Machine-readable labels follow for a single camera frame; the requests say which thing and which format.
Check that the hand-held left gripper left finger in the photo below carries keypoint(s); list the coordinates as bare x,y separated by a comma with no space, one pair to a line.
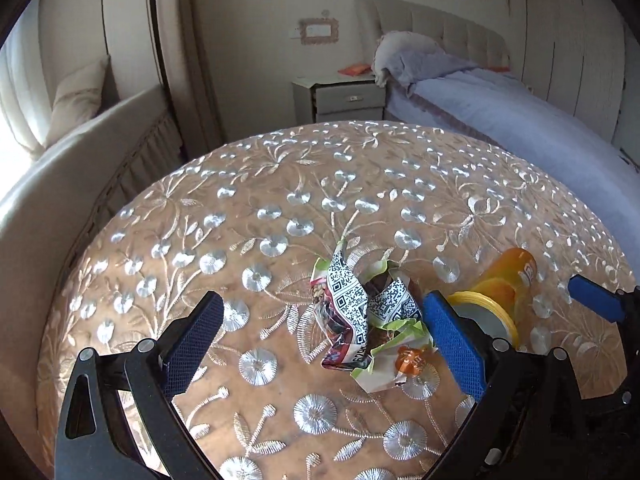
192,340

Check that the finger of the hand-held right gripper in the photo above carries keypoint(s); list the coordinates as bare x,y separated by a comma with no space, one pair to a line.
595,297
612,402

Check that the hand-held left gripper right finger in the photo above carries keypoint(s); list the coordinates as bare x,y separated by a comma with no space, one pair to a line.
455,345

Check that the yellow snack can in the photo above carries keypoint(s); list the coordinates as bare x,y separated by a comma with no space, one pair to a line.
505,280

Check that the green brown snack wrapper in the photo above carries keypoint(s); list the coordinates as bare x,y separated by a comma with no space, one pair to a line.
350,310

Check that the beige sofa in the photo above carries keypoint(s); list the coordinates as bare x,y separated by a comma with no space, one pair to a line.
60,175

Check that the blue-grey bed blanket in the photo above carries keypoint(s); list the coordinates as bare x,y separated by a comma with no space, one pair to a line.
500,105

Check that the beige wardrobe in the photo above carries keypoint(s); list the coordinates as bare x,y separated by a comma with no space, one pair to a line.
565,45

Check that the beige cushion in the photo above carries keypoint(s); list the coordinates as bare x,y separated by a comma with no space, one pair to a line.
80,95

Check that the white nightstand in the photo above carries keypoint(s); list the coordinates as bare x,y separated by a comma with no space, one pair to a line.
345,97

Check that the sheer white curtain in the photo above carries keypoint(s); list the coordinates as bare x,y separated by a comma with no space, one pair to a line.
20,105

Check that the grey bed pillow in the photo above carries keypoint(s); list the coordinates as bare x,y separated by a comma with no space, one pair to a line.
415,55

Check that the orange flat packet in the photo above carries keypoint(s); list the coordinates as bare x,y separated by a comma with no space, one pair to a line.
354,68

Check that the beige upholstered headboard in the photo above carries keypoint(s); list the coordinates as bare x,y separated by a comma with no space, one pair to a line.
450,22

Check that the framed wall switch panel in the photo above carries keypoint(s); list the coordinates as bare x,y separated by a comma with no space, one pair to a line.
318,30

